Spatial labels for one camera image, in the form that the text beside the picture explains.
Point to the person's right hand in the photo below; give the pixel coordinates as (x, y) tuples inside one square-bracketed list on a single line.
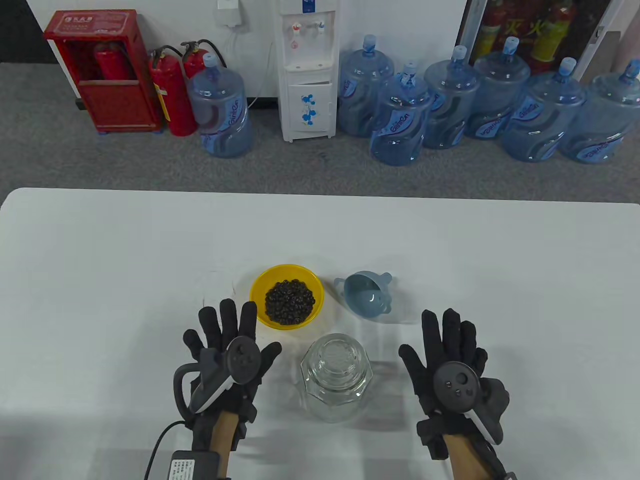
[(450, 340)]

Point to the blue plastic funnel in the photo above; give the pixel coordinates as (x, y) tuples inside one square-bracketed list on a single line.
[(365, 295)]

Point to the red fire extinguisher cabinet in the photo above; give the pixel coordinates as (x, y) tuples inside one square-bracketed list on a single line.
[(120, 105)]

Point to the white water dispenser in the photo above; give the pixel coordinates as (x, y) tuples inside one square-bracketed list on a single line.
[(305, 75)]

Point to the blue plastic water jug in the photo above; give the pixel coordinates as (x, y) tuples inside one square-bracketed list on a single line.
[(220, 115)]

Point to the red fire extinguisher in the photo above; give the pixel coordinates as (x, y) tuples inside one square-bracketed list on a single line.
[(192, 65), (175, 100), (112, 62)]

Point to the black wrist-worn box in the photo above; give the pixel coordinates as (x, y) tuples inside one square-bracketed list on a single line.
[(509, 476), (195, 465)]

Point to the clear faceted glass jar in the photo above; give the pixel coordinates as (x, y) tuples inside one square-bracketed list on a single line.
[(340, 411)]

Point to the row of blue water jugs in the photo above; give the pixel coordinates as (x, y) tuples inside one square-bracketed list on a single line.
[(400, 120)]

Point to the black tracking controller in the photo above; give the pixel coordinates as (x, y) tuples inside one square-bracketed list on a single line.
[(457, 382), (242, 357)]

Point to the person's left hand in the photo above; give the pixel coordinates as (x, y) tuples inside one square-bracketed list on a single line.
[(225, 320)]

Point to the person's right forearm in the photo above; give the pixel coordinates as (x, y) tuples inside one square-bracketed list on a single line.
[(465, 460)]

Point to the pile of dark coffee beans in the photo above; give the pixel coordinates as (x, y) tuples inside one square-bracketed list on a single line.
[(290, 300)]

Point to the person's left forearm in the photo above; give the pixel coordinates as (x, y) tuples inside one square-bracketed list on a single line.
[(222, 435)]

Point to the white wall outlet box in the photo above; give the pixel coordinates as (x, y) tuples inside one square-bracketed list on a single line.
[(230, 15)]

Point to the yellow plastic bowl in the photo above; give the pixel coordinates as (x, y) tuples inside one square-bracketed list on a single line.
[(262, 285)]

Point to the clear glass jar lid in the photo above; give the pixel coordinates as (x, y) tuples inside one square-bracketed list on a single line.
[(340, 355)]

